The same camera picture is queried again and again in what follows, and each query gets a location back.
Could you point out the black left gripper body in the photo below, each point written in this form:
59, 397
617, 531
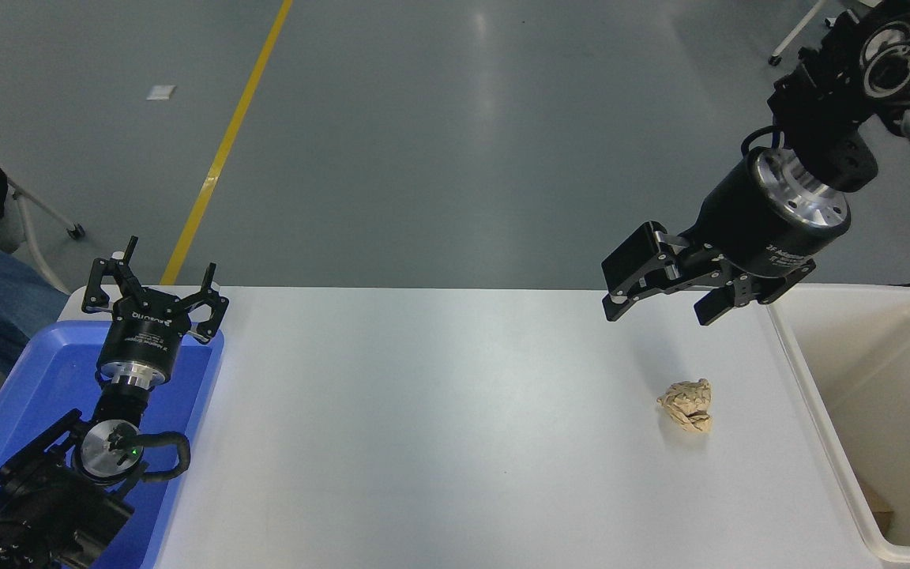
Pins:
143, 336

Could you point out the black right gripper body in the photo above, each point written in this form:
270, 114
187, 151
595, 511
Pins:
747, 229

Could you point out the tan paper ball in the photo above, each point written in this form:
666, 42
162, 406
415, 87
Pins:
688, 403

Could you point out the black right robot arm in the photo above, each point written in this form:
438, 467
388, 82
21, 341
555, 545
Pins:
818, 87

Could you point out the white wheeled chair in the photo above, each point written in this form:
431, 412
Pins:
24, 229
799, 32

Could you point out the blue plastic tray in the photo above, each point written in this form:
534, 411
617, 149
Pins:
44, 371

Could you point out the large pale plastic bin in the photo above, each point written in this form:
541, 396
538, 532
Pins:
874, 356

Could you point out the white paper scrap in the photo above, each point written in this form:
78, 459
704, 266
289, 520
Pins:
161, 92

